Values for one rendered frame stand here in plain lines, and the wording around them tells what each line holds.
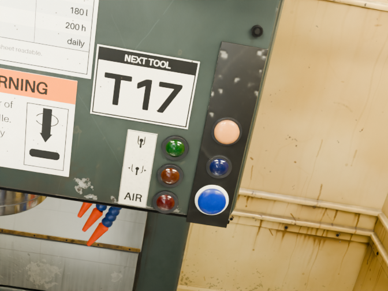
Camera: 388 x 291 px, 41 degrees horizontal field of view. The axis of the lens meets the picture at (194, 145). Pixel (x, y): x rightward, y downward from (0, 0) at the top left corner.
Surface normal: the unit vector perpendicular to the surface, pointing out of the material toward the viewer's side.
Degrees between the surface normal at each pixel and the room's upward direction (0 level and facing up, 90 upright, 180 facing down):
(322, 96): 90
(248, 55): 90
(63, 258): 90
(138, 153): 90
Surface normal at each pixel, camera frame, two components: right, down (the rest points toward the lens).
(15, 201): 0.58, 0.41
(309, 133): 0.00, 0.39
